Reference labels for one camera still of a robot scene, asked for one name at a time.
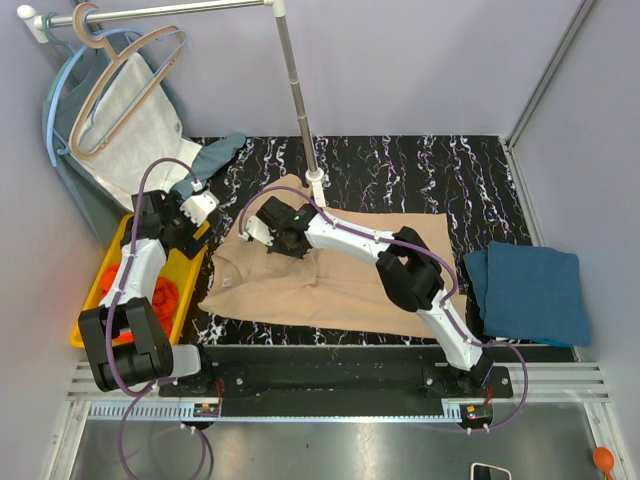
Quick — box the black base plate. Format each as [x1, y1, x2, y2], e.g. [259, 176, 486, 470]
[160, 345, 497, 399]

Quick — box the beige t shirt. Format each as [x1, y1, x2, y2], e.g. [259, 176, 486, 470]
[197, 173, 471, 339]

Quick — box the aluminium frame post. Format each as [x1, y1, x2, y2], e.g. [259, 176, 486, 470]
[504, 0, 601, 151]

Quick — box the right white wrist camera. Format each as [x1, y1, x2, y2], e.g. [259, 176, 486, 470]
[240, 216, 274, 246]

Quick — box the green clothes hanger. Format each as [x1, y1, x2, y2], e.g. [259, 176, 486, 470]
[41, 11, 79, 96]

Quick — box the orange ball tool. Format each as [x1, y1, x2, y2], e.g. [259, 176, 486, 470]
[592, 447, 615, 480]

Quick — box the teal hanging garment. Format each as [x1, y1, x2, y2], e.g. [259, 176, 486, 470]
[55, 49, 246, 246]

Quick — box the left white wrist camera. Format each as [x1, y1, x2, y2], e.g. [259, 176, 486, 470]
[180, 190, 219, 226]

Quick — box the orange t shirt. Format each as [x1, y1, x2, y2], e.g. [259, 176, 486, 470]
[99, 264, 179, 336]

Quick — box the aluminium front rail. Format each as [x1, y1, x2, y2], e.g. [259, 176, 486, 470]
[66, 363, 610, 423]

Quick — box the beige clothes hanger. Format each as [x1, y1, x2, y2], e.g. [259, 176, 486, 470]
[69, 2, 186, 161]

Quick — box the folded blue t shirt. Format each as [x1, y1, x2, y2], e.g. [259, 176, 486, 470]
[464, 241, 592, 347]

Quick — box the yellow plastic bin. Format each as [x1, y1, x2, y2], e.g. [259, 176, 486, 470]
[82, 214, 207, 345]

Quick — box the blue clothes hanger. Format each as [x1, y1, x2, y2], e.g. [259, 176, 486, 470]
[42, 28, 186, 168]

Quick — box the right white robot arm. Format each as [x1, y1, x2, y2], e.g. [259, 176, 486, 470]
[245, 196, 493, 397]

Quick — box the white towel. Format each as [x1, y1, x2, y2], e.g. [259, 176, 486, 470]
[74, 53, 201, 211]

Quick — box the smartphone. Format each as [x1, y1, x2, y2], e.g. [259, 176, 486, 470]
[470, 462, 512, 480]

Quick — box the metal clothes rack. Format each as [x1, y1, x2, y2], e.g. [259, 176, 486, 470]
[17, 1, 326, 207]

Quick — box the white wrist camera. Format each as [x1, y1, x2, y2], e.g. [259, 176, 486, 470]
[240, 216, 274, 246]
[180, 190, 219, 226]

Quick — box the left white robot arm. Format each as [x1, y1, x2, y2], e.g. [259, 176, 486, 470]
[78, 189, 219, 392]

